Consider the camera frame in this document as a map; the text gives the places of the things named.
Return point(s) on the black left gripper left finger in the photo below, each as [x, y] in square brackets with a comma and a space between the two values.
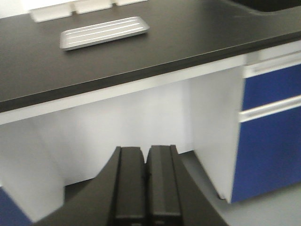
[115, 197]

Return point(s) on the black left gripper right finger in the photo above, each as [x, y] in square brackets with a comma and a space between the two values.
[174, 199]

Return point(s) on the silver metal tray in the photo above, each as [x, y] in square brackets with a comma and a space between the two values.
[102, 33]

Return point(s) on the blue cabinet drawer lower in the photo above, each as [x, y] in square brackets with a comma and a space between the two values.
[269, 148]

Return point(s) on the blue cabinet drawer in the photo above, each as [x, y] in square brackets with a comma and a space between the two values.
[273, 86]
[269, 148]

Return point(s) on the blue cabinet door left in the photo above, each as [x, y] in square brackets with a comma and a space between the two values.
[10, 213]

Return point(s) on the blue cabinet drawer upper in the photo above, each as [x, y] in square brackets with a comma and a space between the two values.
[273, 86]

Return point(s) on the white storage bin middle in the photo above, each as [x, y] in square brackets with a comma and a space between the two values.
[86, 6]

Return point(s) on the white storage bin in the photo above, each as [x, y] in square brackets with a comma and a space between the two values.
[50, 12]
[86, 6]
[126, 2]

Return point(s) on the white storage bin right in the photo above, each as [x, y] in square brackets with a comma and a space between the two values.
[126, 2]

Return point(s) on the white storage bin left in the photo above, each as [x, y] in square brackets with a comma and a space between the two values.
[50, 12]

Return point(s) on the black lab sink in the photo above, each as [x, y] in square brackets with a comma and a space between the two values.
[268, 6]

